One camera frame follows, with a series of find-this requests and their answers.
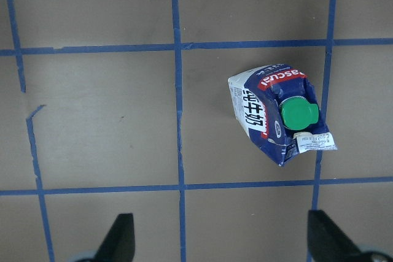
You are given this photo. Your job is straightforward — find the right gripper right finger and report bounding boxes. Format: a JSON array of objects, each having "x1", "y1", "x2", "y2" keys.
[{"x1": 307, "y1": 210, "x2": 362, "y2": 262}]

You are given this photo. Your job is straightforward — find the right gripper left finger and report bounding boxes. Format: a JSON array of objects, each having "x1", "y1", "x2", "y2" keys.
[{"x1": 93, "y1": 213, "x2": 135, "y2": 262}]

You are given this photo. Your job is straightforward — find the blue white milk carton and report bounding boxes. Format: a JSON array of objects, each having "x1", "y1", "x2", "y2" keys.
[{"x1": 228, "y1": 64, "x2": 337, "y2": 166}]

